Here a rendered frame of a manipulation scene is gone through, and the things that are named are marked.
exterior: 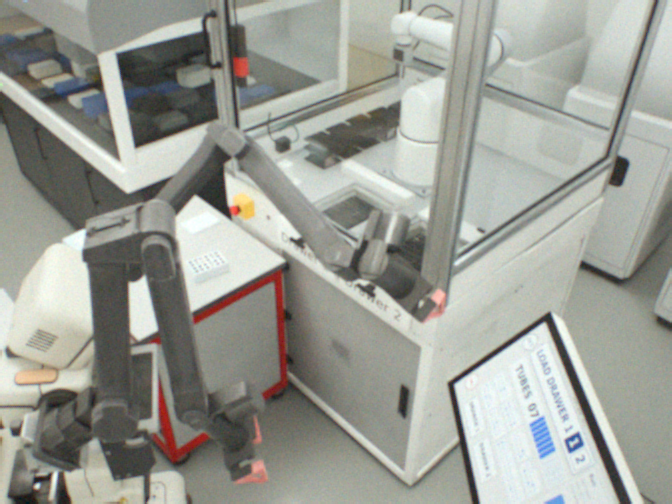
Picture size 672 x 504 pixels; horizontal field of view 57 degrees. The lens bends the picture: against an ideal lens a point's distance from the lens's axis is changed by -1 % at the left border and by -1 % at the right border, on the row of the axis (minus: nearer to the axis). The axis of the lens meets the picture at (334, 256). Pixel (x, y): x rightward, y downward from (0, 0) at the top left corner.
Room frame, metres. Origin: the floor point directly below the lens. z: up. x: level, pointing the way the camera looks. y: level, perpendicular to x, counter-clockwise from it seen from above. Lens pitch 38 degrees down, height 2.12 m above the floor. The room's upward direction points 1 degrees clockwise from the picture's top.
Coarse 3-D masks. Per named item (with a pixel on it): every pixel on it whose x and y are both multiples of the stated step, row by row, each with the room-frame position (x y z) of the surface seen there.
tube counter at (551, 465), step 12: (528, 408) 0.80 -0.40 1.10; (540, 408) 0.79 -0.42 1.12; (528, 420) 0.78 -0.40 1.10; (540, 420) 0.77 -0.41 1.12; (540, 432) 0.74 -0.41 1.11; (540, 444) 0.72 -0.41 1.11; (552, 444) 0.71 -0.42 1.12; (540, 456) 0.70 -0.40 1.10; (552, 456) 0.68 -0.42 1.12; (552, 468) 0.66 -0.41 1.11; (552, 480) 0.64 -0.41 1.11; (564, 480) 0.63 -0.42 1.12
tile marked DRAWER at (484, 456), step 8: (480, 440) 0.80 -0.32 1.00; (488, 440) 0.79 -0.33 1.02; (480, 448) 0.78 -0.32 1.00; (488, 448) 0.77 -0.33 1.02; (480, 456) 0.76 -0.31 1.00; (488, 456) 0.75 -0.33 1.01; (480, 464) 0.75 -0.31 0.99; (488, 464) 0.74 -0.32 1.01; (480, 472) 0.73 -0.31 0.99; (488, 472) 0.72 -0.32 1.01; (496, 472) 0.71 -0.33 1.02; (480, 480) 0.71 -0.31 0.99; (488, 480) 0.70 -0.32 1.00
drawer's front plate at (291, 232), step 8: (280, 216) 1.74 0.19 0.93; (280, 224) 1.73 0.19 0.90; (288, 224) 1.70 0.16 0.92; (280, 232) 1.73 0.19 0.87; (288, 232) 1.70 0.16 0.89; (296, 232) 1.67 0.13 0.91; (280, 240) 1.73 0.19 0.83; (288, 240) 1.70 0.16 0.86; (288, 248) 1.70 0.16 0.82; (296, 248) 1.67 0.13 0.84; (304, 256) 1.64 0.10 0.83; (312, 264) 1.61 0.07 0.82; (320, 264) 1.58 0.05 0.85; (328, 272) 1.55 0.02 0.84
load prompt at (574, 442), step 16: (544, 352) 0.91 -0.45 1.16; (544, 368) 0.87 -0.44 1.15; (544, 384) 0.84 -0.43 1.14; (560, 384) 0.81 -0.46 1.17; (560, 400) 0.78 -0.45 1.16; (560, 416) 0.75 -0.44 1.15; (576, 416) 0.73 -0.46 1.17; (560, 432) 0.72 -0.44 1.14; (576, 432) 0.70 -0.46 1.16; (576, 448) 0.67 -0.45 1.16; (576, 464) 0.65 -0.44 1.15; (592, 464) 0.63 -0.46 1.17
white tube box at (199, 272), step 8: (200, 256) 1.68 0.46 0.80; (208, 256) 1.68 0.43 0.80; (216, 256) 1.68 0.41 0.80; (192, 264) 1.63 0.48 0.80; (200, 264) 1.63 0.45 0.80; (208, 264) 1.63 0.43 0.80; (216, 264) 1.64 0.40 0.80; (224, 264) 1.64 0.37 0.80; (192, 272) 1.59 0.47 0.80; (200, 272) 1.59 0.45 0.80; (208, 272) 1.60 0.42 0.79; (216, 272) 1.62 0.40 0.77; (224, 272) 1.64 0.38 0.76; (200, 280) 1.59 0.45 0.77
